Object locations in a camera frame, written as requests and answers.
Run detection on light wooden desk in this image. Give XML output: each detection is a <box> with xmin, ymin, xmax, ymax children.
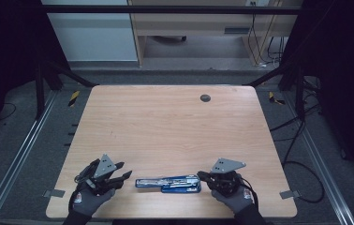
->
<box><xmin>127</xmin><ymin>0</ymin><xmax>304</xmax><ymax>68</ymax></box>

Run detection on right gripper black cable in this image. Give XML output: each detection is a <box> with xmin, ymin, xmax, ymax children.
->
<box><xmin>237</xmin><ymin>176</ymin><xmax>259</xmax><ymax>214</ymax></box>

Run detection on yellow clamp right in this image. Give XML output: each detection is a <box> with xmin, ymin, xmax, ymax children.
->
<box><xmin>268</xmin><ymin>91</ymin><xmax>288</xmax><ymax>106</ymax></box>

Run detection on thin black floor cable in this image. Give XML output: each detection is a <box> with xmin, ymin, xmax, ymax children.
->
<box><xmin>0</xmin><ymin>102</ymin><xmax>18</xmax><ymax>122</ymax></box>

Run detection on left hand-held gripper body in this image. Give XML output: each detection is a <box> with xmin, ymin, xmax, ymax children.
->
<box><xmin>81</xmin><ymin>153</ymin><xmax>118</xmax><ymax>197</ymax></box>

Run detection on black looped floor cable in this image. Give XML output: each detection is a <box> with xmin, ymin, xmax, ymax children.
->
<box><xmin>282</xmin><ymin>160</ymin><xmax>326</xmax><ymax>204</ymax></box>

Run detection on person's left hand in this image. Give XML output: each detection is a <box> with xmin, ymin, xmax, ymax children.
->
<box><xmin>69</xmin><ymin>182</ymin><xmax>117</xmax><ymax>218</ymax></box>

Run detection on black frame strut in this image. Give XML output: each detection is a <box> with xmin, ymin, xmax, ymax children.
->
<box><xmin>35</xmin><ymin>59</ymin><xmax>98</xmax><ymax>120</ymax></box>
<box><xmin>245</xmin><ymin>60</ymin><xmax>306</xmax><ymax>121</ymax></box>

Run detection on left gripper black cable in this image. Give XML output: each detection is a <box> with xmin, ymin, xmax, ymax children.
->
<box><xmin>67</xmin><ymin>158</ymin><xmax>102</xmax><ymax>214</ymax></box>

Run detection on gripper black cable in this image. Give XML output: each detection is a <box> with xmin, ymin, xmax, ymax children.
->
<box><xmin>237</xmin><ymin>176</ymin><xmax>259</xmax><ymax>214</ymax></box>
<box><xmin>67</xmin><ymin>158</ymin><xmax>102</xmax><ymax>214</ymax></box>

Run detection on hanging cables under desk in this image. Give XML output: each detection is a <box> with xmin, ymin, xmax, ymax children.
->
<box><xmin>246</xmin><ymin>2</ymin><xmax>286</xmax><ymax>68</ymax></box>

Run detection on dark curtain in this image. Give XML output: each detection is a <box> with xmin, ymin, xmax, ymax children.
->
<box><xmin>282</xmin><ymin>0</ymin><xmax>354</xmax><ymax>184</ymax></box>
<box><xmin>0</xmin><ymin>0</ymin><xmax>71</xmax><ymax>151</ymax></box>

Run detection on white cabinet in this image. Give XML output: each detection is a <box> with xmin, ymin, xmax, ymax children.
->
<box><xmin>40</xmin><ymin>0</ymin><xmax>139</xmax><ymax>63</ymax></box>

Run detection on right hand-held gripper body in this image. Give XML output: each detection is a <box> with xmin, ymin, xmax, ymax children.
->
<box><xmin>208</xmin><ymin>157</ymin><xmax>247</xmax><ymax>199</ymax></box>

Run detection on grey table edge bracket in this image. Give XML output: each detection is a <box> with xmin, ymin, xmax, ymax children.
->
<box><xmin>41</xmin><ymin>188</ymin><xmax>66</xmax><ymax>199</ymax></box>
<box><xmin>279</xmin><ymin>189</ymin><xmax>302</xmax><ymax>201</ymax></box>

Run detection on dark chair base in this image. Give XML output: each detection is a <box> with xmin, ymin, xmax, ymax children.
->
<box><xmin>151</xmin><ymin>35</ymin><xmax>188</xmax><ymax>44</ymax></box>

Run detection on person's right hand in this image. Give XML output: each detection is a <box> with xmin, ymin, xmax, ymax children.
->
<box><xmin>211</xmin><ymin>187</ymin><xmax>257</xmax><ymax>216</ymax></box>

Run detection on black floor cable bundle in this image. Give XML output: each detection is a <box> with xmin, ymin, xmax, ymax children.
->
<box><xmin>269</xmin><ymin>76</ymin><xmax>323</xmax><ymax>162</ymax></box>

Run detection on aluminium floor rail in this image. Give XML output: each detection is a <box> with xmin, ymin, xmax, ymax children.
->
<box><xmin>0</xmin><ymin>91</ymin><xmax>58</xmax><ymax>225</ymax></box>
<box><xmin>281</xmin><ymin>92</ymin><xmax>354</xmax><ymax>225</ymax></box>

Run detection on black frame crossbar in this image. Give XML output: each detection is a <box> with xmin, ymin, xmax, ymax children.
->
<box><xmin>40</xmin><ymin>4</ymin><xmax>302</xmax><ymax>15</ymax></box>

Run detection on blue stapler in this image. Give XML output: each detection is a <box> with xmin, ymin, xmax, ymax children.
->
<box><xmin>134</xmin><ymin>173</ymin><xmax>202</xmax><ymax>194</ymax></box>

